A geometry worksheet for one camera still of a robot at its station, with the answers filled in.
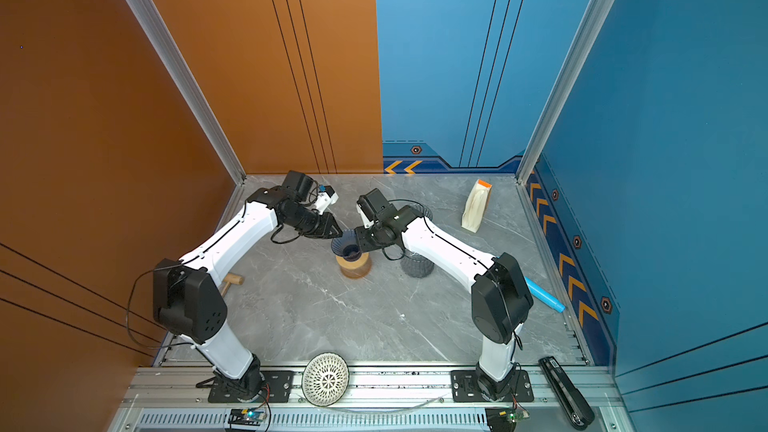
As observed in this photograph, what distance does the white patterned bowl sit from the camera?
73cm

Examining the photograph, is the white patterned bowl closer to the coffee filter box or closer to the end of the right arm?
the end of the right arm

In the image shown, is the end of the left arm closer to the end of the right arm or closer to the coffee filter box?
the end of the right arm

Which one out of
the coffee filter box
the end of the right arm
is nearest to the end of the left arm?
the end of the right arm
